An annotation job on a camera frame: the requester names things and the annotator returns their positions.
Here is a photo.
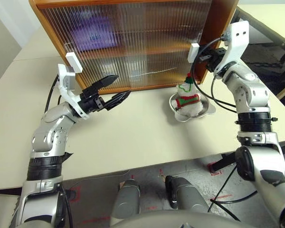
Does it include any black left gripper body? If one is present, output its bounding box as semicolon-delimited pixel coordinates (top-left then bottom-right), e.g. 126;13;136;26
80;85;107;114

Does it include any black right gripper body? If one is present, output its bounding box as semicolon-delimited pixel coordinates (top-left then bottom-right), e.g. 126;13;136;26
205;47;228;73

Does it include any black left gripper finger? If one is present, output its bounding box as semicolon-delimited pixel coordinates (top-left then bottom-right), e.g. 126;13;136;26
104;89;132;111
89;75;119;95

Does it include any ribbed clear sliding door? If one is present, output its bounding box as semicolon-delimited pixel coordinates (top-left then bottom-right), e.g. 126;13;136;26
39;3;148;92
118;0;213;86

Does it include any white snowman plush toy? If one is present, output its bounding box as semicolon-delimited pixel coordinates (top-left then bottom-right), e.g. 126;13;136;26
175;73;203;117

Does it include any bear shaped metal plate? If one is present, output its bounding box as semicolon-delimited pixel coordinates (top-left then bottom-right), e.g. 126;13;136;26
169;91;216;123

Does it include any wooden cabinet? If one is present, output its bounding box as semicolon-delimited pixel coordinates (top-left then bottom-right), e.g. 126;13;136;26
28;0;238;95

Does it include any purple tissue pack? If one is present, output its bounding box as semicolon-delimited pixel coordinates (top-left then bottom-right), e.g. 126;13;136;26
71;16;121;52

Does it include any black framed beige table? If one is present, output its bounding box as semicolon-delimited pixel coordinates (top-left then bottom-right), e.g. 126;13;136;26
235;6;285;95

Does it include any silver left robot leg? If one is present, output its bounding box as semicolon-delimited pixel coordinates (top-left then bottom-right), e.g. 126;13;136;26
110;179;141;219

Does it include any silver robot leg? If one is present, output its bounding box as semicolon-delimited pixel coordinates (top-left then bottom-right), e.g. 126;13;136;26
165;175;209;211
110;179;141;219

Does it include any silver right robot leg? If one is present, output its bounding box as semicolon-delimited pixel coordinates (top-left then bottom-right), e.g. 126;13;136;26
165;175;209;211

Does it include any silver robot torso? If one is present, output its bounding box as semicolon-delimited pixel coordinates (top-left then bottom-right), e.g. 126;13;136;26
109;210;243;228

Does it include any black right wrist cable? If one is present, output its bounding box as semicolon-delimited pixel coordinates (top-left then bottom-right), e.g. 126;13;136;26
190;35;238;114

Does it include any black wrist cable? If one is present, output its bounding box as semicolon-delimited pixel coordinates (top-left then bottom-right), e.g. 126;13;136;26
44;75;62;114
190;35;238;114

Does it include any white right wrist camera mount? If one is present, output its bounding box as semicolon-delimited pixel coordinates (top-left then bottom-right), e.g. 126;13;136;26
213;20;250;74

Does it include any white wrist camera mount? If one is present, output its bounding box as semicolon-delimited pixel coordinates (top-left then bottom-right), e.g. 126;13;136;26
57;63;89;119
213;20;250;74

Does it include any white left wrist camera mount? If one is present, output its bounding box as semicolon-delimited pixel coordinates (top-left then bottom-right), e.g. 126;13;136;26
57;63;89;119

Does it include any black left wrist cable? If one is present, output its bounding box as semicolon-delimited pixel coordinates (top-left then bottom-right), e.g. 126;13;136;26
44;75;62;114

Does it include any black left shoulder cable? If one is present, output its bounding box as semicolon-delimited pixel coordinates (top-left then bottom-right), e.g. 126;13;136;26
61;187;74;228

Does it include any black shoulder cable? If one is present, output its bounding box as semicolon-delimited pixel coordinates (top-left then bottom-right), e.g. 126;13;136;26
61;187;74;228
208;163;259;223

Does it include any black right shoulder cable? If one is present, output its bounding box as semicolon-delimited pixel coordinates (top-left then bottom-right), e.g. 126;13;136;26
208;163;259;223

